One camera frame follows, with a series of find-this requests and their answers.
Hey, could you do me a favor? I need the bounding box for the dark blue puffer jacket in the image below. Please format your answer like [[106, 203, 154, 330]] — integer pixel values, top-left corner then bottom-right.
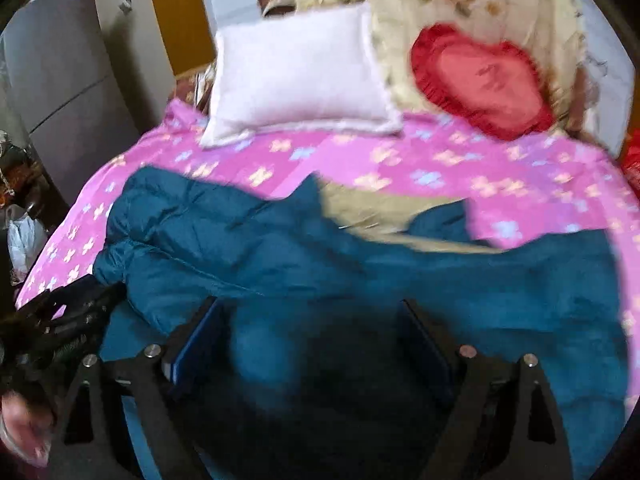
[[92, 167, 628, 479]]

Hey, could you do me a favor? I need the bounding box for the person's left hand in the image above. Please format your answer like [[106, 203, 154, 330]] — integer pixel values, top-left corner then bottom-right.
[[1, 392, 54, 468]]

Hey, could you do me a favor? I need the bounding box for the white plastic bag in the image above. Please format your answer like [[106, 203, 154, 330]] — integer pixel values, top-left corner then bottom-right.
[[6, 205, 48, 283]]

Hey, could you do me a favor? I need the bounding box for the pink floral bed cover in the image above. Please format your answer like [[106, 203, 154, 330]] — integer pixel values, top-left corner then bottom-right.
[[17, 100, 639, 408]]

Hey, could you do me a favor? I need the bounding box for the grey wardrobe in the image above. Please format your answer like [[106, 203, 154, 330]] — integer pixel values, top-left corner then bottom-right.
[[1, 0, 174, 204]]

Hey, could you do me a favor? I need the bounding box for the red heart-shaped cushion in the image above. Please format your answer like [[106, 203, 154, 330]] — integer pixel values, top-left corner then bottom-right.
[[409, 23, 555, 141]]

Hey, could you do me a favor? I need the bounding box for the white pillow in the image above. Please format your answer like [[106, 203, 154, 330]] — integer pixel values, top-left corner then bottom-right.
[[200, 3, 402, 148]]

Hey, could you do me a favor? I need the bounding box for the cream rose-print quilt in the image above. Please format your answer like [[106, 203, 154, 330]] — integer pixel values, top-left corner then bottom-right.
[[294, 0, 590, 132]]

